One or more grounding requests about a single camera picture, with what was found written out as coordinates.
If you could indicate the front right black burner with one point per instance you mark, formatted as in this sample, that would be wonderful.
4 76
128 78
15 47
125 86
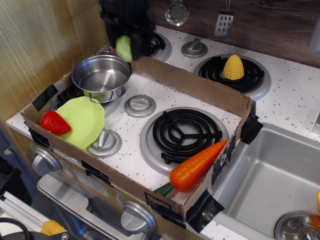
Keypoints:
174 135

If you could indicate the front silver stove knob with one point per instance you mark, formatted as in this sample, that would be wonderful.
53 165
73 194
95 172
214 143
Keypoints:
106 145

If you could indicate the silver stove knob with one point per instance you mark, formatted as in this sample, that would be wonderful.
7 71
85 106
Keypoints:
194 49
140 106
106 145

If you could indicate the back left black burner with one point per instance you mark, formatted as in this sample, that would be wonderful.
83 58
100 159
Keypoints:
157 46

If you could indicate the black tape at front corner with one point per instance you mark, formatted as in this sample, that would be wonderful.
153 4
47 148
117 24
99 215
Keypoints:
203 211

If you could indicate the small steel pot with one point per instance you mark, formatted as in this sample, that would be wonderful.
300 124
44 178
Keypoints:
103 77

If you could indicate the silver faucet post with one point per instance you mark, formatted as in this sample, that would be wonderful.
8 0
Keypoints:
314 41

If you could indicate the black tape at right corner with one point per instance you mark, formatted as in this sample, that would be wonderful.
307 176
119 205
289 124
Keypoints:
251 127

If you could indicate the centre silver stove knob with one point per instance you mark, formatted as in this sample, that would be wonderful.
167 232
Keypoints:
140 106

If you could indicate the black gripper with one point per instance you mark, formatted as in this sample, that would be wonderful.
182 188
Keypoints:
132 19

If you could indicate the red toy strawberry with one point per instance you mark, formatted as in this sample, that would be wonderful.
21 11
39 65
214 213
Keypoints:
54 123

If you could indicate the yellow object right edge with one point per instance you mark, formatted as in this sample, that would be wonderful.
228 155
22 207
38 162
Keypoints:
318 199

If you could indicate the silver bowl in sink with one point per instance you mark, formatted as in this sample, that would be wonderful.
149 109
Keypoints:
297 225

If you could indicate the silver oven knob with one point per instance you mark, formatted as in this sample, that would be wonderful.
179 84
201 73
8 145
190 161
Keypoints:
135 219
44 163

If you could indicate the light green plastic plate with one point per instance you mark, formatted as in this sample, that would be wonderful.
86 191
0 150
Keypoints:
85 118

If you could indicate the black tape at corner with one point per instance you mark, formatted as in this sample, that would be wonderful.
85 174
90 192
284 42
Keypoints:
45 97
251 127
203 211

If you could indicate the black tape at left corner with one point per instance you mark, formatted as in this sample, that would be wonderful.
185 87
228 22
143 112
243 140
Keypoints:
45 97

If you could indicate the silver toy sink basin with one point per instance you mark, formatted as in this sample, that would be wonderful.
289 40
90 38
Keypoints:
277 173

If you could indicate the silver oven door handle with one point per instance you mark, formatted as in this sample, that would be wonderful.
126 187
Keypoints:
84 214

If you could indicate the green toy broccoli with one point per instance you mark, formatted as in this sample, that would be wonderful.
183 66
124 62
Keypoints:
123 48

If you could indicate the yellow toy corn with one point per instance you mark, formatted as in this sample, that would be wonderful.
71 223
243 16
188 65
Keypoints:
233 68

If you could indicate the hanging silver slotted spatula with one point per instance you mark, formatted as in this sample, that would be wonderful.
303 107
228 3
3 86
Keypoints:
224 22

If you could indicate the brown cardboard fence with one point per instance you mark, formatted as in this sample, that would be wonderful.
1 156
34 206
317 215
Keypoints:
170 87

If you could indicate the back silver stove knob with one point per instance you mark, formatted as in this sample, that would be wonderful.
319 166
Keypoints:
194 49

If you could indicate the hanging silver strainer ladle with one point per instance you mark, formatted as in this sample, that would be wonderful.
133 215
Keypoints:
176 13

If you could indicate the right silver oven knob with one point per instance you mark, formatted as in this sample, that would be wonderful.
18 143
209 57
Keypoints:
135 219

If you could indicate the orange toy carrot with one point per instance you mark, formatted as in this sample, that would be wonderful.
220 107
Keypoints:
186 173

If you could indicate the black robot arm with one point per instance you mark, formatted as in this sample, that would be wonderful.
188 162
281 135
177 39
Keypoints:
125 3

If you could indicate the left silver oven knob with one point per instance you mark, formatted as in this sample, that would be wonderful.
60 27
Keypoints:
44 163

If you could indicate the back right black burner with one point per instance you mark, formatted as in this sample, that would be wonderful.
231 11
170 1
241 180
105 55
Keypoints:
255 84

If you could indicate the orange object bottom left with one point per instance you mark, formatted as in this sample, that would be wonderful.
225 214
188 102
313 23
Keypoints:
51 228

